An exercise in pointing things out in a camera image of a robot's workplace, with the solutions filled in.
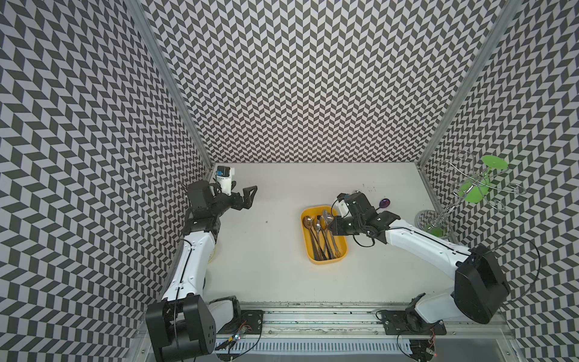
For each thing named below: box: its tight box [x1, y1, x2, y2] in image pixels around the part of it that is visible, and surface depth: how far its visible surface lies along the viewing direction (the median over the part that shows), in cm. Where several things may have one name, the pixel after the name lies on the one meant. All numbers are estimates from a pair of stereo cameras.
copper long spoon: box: [303, 215, 322, 261], surface depth 97 cm
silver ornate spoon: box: [315, 218, 322, 261], surface depth 95 cm
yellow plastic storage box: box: [300, 205, 348, 265], surface depth 95 cm
